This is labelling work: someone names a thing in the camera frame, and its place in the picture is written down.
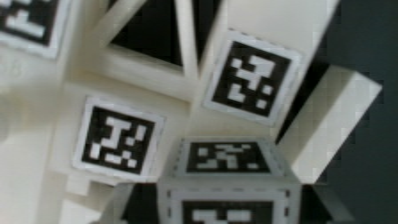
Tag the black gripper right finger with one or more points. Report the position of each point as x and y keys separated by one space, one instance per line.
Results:
x=322 y=207

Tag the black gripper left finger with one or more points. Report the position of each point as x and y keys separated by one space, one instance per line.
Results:
x=130 y=207

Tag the white tagged nut cube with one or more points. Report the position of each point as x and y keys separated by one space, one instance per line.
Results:
x=227 y=184

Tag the white chair backrest part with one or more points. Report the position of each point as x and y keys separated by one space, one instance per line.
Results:
x=130 y=72

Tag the white U-shaped fence frame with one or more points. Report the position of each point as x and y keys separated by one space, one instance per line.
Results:
x=325 y=121

